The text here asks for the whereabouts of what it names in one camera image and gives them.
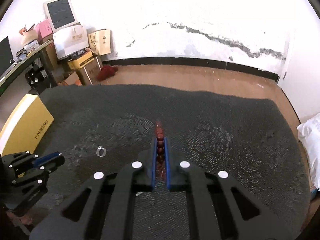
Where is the red bead bracelet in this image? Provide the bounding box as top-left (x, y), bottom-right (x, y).
top-left (154, 120), bottom-right (168, 182)

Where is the yellow Kadigao gift box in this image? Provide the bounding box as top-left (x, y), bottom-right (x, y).
top-left (1, 94), bottom-right (54, 157)

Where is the black patterned table cloth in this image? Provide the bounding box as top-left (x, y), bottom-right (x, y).
top-left (34, 85), bottom-right (310, 239)

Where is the black speaker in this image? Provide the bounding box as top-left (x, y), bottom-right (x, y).
top-left (25, 67), bottom-right (45, 88)

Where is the brown cardboard box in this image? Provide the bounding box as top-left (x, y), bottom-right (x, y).
top-left (75, 56), bottom-right (103, 86)

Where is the yellow black cardboard box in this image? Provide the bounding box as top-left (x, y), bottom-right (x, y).
top-left (68, 51), bottom-right (94, 70)

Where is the red cloth on floor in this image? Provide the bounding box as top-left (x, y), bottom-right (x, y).
top-left (97, 64), bottom-right (118, 81)

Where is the black desk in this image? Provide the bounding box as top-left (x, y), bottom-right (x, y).
top-left (0, 40), bottom-right (57, 95)

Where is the white paper shopping bag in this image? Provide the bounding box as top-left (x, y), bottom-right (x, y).
top-left (53, 25), bottom-right (89, 60)

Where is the white pillow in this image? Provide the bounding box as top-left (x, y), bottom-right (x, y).
top-left (297, 114), bottom-right (320, 189)

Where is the beige paper shopping bag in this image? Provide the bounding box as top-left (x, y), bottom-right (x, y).
top-left (88, 29), bottom-right (111, 56)

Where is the pink box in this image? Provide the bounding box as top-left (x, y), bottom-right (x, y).
top-left (34, 19), bottom-right (53, 42)

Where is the old white monitor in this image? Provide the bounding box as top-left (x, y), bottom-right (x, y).
top-left (43, 0), bottom-right (79, 33)

